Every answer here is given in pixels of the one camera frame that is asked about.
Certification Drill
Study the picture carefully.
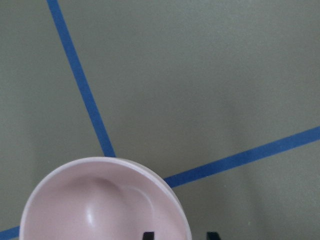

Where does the brown paper table cover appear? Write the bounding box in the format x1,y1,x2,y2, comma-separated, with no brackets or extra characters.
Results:
0,0,320,240

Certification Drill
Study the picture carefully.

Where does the pink bowl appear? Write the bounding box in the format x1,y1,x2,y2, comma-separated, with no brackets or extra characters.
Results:
19,157,192,240

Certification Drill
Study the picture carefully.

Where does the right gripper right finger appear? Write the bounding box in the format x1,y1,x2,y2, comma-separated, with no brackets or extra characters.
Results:
206,231,220,240

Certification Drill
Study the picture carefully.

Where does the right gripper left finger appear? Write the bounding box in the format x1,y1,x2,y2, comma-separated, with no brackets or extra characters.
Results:
142,231,154,240

